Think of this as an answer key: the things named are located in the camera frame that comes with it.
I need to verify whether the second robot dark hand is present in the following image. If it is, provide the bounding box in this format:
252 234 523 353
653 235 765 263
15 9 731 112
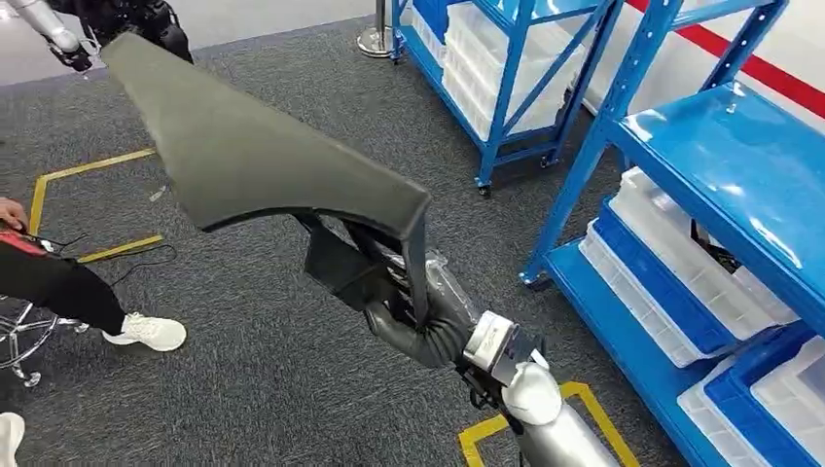
48 36 95 74

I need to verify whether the red black handheld controller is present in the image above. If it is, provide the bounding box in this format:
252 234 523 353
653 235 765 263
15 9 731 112
0 229 52 261

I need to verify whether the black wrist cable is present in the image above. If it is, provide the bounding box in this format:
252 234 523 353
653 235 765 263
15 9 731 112
453 364 524 436

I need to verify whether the small black plastic part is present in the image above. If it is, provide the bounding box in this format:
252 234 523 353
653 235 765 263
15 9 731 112
691 221 743 273

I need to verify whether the person's hand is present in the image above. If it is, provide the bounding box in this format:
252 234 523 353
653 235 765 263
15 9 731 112
0 198 30 234

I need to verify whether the chrome stanchion post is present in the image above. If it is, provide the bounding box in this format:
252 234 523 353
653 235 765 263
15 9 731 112
356 0 397 59

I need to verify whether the person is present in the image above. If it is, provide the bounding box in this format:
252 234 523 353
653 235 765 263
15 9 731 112
0 198 188 354

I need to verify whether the large blue steel shelf rack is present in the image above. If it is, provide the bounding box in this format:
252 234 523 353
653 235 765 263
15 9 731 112
519 0 825 467

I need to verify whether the large black fender trim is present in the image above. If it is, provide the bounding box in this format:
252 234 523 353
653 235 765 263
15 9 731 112
99 32 432 330

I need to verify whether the blue wheeled shelf rack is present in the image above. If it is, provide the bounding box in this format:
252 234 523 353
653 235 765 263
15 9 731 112
388 0 626 198

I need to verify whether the person's foot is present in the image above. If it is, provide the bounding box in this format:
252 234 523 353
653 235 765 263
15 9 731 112
0 412 27 467
101 311 188 354

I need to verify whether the yellow floor tape square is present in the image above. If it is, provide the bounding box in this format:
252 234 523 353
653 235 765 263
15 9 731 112
457 381 640 467

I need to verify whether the chrome stool base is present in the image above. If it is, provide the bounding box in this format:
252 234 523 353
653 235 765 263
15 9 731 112
0 296 90 389

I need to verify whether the thin black cable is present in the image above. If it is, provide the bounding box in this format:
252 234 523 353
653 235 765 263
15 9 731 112
38 233 179 290

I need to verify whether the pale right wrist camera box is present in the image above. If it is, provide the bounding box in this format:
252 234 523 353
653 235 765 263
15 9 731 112
462 310 520 384

